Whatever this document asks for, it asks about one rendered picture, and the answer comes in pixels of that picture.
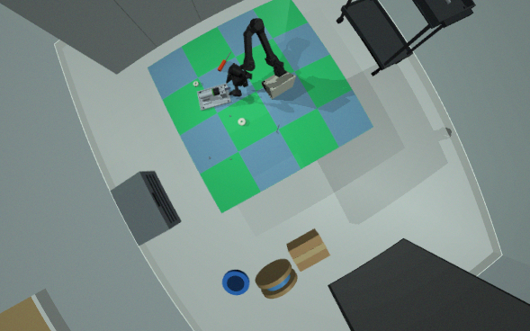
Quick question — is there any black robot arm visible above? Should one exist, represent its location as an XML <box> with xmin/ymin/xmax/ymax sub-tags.
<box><xmin>228</xmin><ymin>18</ymin><xmax>287</xmax><ymax>87</ymax></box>

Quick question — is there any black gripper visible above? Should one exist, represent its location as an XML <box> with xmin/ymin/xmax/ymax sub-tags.
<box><xmin>226</xmin><ymin>73</ymin><xmax>245</xmax><ymax>97</ymax></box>

